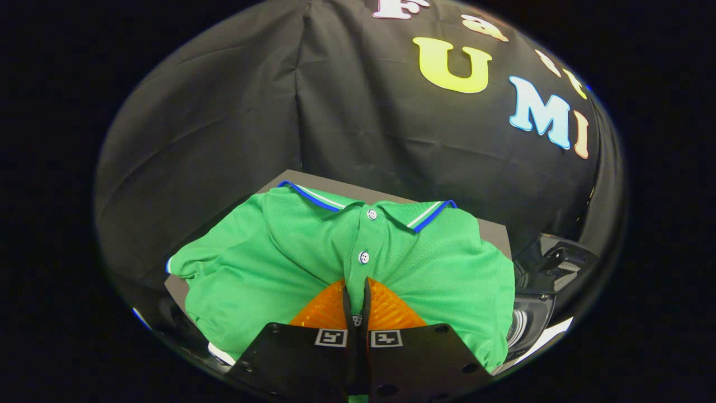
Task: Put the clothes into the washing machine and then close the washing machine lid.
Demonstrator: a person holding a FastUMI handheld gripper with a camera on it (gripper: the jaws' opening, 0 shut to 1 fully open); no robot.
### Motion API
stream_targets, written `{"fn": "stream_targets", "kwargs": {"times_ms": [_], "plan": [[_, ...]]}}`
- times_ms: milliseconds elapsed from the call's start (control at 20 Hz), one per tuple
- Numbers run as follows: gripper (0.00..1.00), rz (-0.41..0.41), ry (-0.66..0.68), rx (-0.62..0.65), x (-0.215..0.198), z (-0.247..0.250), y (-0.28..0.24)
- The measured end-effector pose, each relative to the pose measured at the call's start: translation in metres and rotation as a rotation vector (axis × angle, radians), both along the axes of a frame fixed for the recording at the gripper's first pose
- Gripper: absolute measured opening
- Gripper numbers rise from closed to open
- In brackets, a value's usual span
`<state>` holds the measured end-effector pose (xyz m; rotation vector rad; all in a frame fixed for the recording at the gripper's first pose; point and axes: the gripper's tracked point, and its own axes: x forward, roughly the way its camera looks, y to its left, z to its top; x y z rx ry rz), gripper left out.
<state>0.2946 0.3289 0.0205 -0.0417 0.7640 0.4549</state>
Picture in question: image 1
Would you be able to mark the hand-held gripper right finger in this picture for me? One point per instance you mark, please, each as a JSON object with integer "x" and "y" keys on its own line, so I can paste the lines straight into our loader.
{"x": 419, "y": 364}

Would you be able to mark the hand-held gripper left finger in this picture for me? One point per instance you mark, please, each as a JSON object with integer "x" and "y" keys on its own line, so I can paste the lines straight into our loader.
{"x": 302, "y": 364}

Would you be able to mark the green polo shirt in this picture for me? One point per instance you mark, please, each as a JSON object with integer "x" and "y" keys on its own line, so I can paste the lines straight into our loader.
{"x": 268, "y": 263}

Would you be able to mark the grey washing machine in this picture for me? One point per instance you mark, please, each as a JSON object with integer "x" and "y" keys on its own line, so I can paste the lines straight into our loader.
{"x": 528, "y": 319}

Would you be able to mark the dark washing machine lid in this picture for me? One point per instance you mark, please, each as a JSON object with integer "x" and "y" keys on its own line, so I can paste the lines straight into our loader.
{"x": 559, "y": 260}

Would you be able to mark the white paper sheet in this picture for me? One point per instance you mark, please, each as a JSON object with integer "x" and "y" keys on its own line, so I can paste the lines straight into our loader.
{"x": 545, "y": 336}

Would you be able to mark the grey cabinet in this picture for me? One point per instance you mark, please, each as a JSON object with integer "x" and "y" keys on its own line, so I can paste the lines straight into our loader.
{"x": 495, "y": 232}

